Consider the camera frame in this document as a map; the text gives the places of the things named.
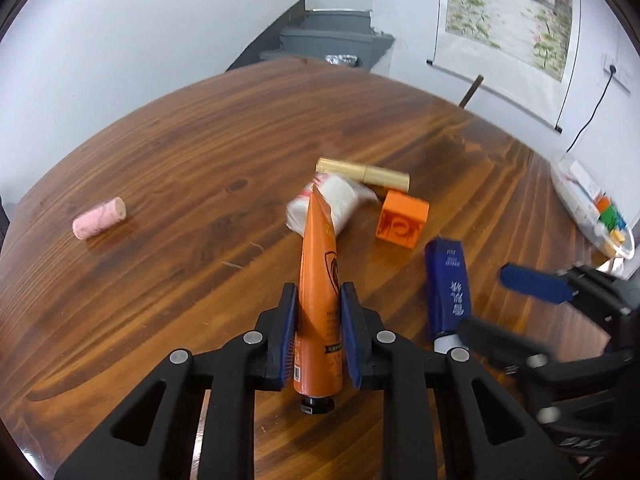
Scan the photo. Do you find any white wall socket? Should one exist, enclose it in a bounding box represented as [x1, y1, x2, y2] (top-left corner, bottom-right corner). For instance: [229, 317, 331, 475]
[603, 52, 632, 93]

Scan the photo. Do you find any black cable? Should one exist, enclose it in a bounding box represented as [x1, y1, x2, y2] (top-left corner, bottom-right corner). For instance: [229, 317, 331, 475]
[565, 67, 615, 153]

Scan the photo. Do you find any clear plastic container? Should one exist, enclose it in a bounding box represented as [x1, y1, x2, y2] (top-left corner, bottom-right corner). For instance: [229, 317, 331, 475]
[550, 152, 637, 261]

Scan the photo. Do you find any hanging scroll painting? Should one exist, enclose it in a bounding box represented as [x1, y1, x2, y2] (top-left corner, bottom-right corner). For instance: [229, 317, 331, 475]
[426, 0, 583, 133]

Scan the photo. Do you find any long gold box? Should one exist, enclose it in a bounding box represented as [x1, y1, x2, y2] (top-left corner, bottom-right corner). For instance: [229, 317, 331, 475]
[316, 157, 411, 193]

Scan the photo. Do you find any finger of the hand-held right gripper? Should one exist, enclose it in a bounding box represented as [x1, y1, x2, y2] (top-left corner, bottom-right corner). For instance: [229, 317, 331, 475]
[500, 262, 577, 306]
[456, 316, 552, 370]

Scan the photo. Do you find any orange printed cube box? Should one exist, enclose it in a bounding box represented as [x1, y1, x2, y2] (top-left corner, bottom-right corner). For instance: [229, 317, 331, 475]
[376, 190, 431, 250]

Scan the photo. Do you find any pink roll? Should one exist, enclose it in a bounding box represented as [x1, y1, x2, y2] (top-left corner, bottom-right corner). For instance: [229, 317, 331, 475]
[72, 196, 127, 240]

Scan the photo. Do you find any grey staircase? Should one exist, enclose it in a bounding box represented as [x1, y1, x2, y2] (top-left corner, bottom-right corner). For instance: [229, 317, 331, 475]
[225, 0, 396, 76]

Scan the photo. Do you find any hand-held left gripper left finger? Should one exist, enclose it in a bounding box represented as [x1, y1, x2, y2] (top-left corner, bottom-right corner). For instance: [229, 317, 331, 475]
[55, 283, 300, 480]

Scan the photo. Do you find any orange tube with black cap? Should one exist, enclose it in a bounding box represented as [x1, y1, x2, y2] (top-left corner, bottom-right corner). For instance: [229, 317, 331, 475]
[291, 183, 346, 415]

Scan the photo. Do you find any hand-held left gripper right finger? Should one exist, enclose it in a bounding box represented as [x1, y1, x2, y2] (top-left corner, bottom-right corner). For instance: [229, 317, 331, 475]
[340, 282, 576, 480]

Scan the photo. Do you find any white roll with red print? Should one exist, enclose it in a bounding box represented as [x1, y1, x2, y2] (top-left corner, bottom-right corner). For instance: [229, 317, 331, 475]
[286, 172, 379, 238]

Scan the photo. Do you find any wooden desk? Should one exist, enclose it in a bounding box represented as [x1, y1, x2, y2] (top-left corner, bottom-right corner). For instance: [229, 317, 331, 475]
[0, 57, 636, 480]

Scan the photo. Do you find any blue printed tube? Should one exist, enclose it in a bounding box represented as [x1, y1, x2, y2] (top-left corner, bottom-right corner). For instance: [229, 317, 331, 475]
[424, 236, 473, 353]

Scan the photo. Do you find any wooden chair back post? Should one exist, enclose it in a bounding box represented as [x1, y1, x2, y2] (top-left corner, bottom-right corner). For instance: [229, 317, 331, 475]
[458, 75, 485, 109]

